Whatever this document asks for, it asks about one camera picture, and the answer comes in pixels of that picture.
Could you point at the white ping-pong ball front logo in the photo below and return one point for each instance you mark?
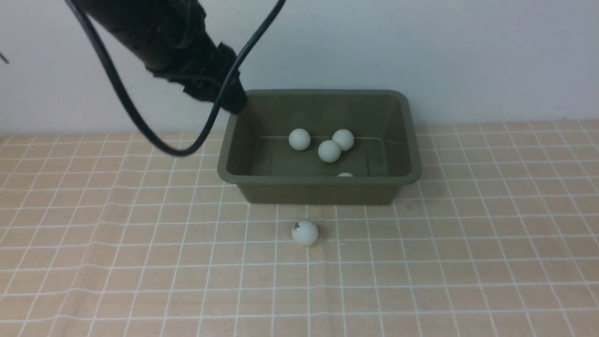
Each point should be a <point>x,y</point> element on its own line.
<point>329,151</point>

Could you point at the white ping-pong ball plain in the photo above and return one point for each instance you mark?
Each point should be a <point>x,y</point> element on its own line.
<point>344,138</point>

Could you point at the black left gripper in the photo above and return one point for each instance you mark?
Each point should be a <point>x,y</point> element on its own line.
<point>170,38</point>

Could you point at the checkered peach tablecloth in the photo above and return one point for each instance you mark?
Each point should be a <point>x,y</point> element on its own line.
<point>103,236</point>

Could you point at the white ping-pong ball logo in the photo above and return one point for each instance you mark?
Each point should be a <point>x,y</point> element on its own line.
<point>305,232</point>
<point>329,151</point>
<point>299,139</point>

